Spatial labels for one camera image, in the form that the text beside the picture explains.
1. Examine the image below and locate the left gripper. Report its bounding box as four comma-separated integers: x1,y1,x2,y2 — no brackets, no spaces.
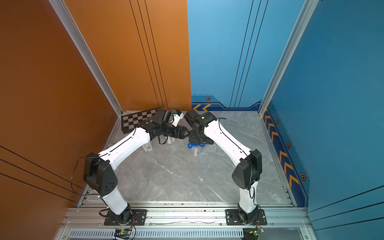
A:
161,123,190,139

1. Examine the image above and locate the blue lid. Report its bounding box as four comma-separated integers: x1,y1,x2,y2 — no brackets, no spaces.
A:
188,143,205,149

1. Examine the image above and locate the clear plastic cup front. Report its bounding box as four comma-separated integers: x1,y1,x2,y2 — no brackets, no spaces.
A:
142,142,153,152

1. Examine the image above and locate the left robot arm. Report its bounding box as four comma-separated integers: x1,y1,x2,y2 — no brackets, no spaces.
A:
84,108,190,225

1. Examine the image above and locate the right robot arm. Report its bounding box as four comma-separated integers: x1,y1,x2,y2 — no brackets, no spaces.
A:
185,110,263,225

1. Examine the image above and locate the black white checkerboard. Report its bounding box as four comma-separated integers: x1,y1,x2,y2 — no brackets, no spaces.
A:
121,109,157,134

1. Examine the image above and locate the left green circuit board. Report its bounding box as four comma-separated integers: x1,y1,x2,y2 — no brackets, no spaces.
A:
114,229,133,240

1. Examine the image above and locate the green circuit board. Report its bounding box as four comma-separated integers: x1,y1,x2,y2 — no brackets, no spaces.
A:
114,229,133,240
242,228,265,240

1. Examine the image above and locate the right green circuit board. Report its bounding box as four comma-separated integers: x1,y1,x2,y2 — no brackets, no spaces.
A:
242,228,265,240

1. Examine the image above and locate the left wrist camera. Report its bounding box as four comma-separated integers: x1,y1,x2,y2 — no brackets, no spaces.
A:
171,110,184,127

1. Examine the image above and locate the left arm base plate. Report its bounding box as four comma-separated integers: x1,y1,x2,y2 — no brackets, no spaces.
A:
104,209,148,227

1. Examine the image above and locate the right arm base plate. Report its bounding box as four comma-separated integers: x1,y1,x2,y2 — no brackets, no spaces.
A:
225,209,268,226

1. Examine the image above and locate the aluminium rail frame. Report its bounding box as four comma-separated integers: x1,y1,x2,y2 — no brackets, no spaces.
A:
56,201,316,240

